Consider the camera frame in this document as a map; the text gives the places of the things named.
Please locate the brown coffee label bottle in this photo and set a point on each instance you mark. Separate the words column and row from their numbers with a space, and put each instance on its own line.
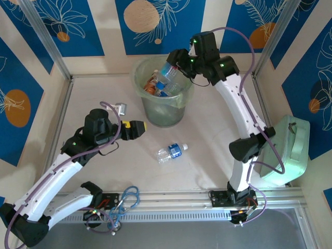
column 150, row 88

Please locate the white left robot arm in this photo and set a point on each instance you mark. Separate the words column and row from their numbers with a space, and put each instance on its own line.
column 52, row 173

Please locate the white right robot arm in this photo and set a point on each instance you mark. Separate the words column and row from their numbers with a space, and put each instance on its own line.
column 243, row 111

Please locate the grey metal mesh bin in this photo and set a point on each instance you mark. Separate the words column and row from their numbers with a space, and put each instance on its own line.
column 163, row 114

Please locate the clear plastic clip holder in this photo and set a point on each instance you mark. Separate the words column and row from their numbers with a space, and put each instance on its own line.
column 121, row 109

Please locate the blue-label bottle white cap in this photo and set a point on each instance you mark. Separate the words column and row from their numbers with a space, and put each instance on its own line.
column 174, row 151

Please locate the pale green zipper case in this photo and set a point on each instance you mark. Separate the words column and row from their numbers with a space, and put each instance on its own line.
column 290, row 150

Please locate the aluminium side rail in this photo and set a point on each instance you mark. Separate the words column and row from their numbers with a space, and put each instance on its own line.
column 63, row 111
column 262, row 101

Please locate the aluminium frame post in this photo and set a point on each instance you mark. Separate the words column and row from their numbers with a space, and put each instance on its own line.
column 275, row 33
column 44, row 33

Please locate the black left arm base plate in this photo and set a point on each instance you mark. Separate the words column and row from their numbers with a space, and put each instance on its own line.
column 111, row 198

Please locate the long aluminium base rail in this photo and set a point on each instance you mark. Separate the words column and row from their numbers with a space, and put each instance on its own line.
column 168, row 199

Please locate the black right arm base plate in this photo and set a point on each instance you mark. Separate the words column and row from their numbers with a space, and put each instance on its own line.
column 218, row 199

